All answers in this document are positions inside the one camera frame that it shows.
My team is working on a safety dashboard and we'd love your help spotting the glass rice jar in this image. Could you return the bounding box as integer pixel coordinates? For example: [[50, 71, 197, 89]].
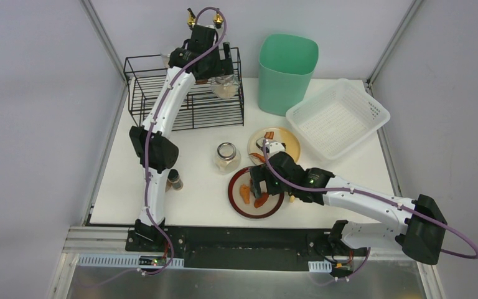
[[214, 142, 241, 174], [210, 74, 239, 100]]

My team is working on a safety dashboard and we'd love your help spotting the glass oil bottle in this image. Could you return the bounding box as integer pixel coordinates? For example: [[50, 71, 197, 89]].
[[213, 12, 224, 29], [187, 8, 196, 30]]

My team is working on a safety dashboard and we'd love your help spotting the silver lid bead jar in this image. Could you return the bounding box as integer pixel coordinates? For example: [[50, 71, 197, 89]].
[[160, 50, 171, 69]]

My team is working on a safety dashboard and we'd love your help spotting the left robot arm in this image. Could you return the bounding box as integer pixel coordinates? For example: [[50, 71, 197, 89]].
[[129, 24, 233, 243]]

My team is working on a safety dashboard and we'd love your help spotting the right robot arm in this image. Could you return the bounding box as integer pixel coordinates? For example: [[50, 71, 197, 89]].
[[250, 152, 446, 265]]

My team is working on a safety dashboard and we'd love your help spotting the orange fried nugget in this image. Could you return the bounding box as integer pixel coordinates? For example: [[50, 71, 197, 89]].
[[239, 184, 250, 205]]

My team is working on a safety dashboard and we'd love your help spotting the red rimmed plate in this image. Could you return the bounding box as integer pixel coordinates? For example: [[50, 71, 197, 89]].
[[227, 167, 284, 219]]

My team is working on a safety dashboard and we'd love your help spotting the brown fried piece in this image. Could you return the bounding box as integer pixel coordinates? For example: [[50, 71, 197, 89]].
[[254, 192, 269, 209]]

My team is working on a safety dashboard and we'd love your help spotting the cream floral plate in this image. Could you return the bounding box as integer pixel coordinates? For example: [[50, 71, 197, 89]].
[[247, 127, 301, 165]]

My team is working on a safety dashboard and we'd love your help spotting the fried chicken wing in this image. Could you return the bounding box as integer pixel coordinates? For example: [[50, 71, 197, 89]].
[[249, 153, 266, 163]]

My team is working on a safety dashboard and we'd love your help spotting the sushi roll piece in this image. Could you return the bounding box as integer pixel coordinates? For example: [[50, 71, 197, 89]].
[[255, 138, 265, 149]]

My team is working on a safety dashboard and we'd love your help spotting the small orange food piece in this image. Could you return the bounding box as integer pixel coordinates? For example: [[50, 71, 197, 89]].
[[264, 131, 274, 139]]

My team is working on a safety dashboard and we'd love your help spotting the green trash bin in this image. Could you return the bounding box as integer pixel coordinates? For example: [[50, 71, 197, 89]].
[[258, 33, 319, 116]]

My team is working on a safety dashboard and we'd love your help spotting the white plastic basket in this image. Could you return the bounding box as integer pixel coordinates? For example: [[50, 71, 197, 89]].
[[286, 78, 391, 161]]

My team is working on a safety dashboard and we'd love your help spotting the black cap spice jar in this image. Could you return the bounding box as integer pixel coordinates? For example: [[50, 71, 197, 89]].
[[167, 169, 184, 191]]

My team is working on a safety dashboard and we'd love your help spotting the pink cap spice jar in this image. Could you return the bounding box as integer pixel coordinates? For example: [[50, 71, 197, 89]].
[[165, 179, 172, 192]]

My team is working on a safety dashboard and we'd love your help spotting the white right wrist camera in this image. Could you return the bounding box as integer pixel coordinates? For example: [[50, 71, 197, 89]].
[[265, 140, 286, 156]]

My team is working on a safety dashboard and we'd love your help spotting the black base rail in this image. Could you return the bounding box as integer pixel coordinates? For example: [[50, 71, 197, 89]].
[[125, 224, 372, 272]]

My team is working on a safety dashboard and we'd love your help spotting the black wire rack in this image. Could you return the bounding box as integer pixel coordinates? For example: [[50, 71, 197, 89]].
[[124, 47, 245, 131]]

